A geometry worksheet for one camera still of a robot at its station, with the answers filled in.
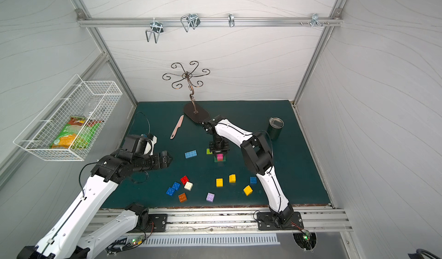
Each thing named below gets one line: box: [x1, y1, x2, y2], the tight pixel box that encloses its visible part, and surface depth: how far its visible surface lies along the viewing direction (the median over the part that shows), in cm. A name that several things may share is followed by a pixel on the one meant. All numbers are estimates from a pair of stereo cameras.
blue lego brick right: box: [249, 176, 258, 184], surface depth 86 cm
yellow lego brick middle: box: [229, 173, 236, 184], surface depth 86 cm
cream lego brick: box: [183, 181, 194, 192], surface depth 85 cm
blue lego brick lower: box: [165, 187, 175, 197], surface depth 82 cm
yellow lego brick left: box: [215, 178, 224, 188], surface depth 86 cm
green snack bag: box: [51, 115, 102, 150], surface depth 64 cm
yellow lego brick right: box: [242, 184, 254, 197], surface depth 83 cm
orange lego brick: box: [178, 192, 188, 204], surface depth 81 cm
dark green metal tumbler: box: [267, 116, 285, 141], surface depth 97 cm
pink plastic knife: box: [170, 114, 185, 140], surface depth 110 cm
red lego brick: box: [180, 175, 190, 186], surface depth 86 cm
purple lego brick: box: [206, 192, 215, 203], surface depth 81 cm
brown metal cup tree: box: [162, 61, 211, 123], surface depth 97 cm
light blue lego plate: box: [184, 149, 198, 159], surface depth 97 cm
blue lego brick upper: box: [171, 181, 181, 191], surface depth 84 cm
